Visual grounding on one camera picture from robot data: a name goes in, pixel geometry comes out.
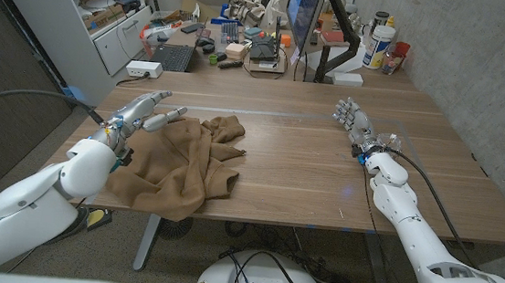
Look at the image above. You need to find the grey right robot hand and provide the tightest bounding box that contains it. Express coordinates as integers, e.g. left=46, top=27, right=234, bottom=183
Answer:
left=329, top=96, right=388, bottom=158

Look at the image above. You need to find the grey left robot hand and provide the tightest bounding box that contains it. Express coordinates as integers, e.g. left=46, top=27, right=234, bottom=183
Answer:
left=89, top=84, right=190, bottom=162

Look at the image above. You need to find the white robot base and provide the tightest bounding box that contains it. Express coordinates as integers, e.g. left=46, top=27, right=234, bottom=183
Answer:
left=194, top=245, right=330, bottom=283

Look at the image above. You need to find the brown jacket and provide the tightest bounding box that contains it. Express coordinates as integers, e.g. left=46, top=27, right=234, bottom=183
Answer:
left=102, top=103, right=250, bottom=228

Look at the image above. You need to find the small white box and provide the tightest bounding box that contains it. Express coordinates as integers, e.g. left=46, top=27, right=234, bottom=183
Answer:
left=331, top=70, right=364, bottom=88

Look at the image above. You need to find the white power strip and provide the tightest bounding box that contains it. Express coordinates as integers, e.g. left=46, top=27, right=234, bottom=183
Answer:
left=124, top=59, right=165, bottom=80

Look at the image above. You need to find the clear glass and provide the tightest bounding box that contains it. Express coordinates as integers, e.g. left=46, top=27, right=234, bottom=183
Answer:
left=380, top=50, right=404, bottom=77

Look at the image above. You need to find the black keyboard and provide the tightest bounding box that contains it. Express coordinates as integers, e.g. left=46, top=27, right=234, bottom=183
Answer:
left=148, top=42, right=196, bottom=74

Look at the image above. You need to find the white wipes canister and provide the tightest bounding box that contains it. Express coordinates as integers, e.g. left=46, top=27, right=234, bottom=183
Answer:
left=362, top=23, right=397, bottom=72

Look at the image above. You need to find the red cup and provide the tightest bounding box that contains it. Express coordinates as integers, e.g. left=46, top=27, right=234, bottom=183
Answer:
left=392, top=40, right=413, bottom=61

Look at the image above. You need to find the cardboard box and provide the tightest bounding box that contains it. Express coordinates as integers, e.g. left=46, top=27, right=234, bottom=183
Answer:
left=80, top=1, right=127, bottom=34

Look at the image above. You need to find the black phone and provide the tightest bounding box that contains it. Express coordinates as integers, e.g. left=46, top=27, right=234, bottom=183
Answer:
left=180, top=21, right=206, bottom=37

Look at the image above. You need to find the yellow black floor object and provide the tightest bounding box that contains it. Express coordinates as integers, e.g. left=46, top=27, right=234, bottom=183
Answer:
left=85, top=207, right=114, bottom=234

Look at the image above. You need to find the white shelf cabinet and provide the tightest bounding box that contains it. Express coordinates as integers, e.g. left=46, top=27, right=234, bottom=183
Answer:
left=0, top=0, right=156, bottom=110

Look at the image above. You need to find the black remote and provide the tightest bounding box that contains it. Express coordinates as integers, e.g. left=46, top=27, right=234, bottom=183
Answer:
left=216, top=58, right=245, bottom=72

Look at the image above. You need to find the black device with antenna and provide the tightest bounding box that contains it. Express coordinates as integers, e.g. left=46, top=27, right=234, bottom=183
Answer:
left=247, top=14, right=285, bottom=64

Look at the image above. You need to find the black floor fan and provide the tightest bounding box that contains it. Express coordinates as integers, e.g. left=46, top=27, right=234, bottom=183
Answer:
left=156, top=214, right=195, bottom=243

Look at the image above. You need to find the beige box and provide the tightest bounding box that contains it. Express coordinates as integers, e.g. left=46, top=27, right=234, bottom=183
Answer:
left=224, top=41, right=248, bottom=61

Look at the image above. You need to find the computer monitor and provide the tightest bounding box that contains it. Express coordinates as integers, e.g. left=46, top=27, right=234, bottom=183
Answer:
left=281, top=0, right=329, bottom=57

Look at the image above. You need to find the grey table leg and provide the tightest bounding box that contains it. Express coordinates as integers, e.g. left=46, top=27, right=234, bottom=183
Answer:
left=132, top=212, right=163, bottom=274
left=360, top=232, right=395, bottom=283

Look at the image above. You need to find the small dark keyboard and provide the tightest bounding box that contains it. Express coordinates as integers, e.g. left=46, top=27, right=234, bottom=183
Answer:
left=219, top=21, right=242, bottom=45

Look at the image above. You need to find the white bag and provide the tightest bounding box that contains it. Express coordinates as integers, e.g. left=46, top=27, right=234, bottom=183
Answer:
left=259, top=0, right=291, bottom=31

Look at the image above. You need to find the plaid cloth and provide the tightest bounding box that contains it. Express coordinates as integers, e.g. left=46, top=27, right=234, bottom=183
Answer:
left=226, top=0, right=268, bottom=28

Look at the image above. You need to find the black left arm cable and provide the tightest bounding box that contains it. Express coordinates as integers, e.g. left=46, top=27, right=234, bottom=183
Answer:
left=0, top=86, right=109, bottom=132

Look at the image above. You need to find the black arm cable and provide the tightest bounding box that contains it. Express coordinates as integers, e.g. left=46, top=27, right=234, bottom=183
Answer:
left=374, top=146, right=487, bottom=268
left=0, top=86, right=109, bottom=132

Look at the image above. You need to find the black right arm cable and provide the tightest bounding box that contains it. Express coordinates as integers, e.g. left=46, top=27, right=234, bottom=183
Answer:
left=374, top=146, right=487, bottom=268

